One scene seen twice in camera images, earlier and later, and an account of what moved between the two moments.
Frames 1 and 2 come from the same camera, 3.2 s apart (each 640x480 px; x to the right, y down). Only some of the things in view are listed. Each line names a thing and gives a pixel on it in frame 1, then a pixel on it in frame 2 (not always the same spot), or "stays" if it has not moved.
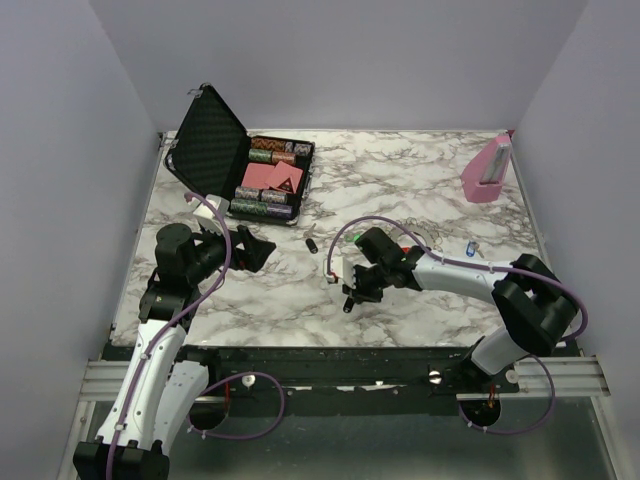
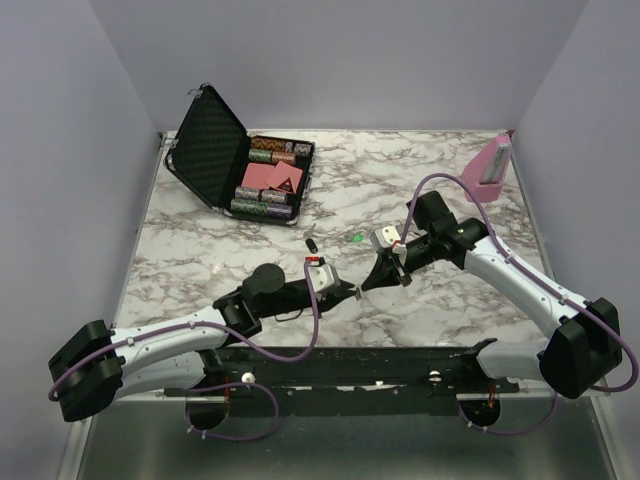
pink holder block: x=483 y=178 stays
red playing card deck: x=256 y=175 stays
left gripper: x=255 y=252 → x=328 y=300
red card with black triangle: x=285 y=177 stays
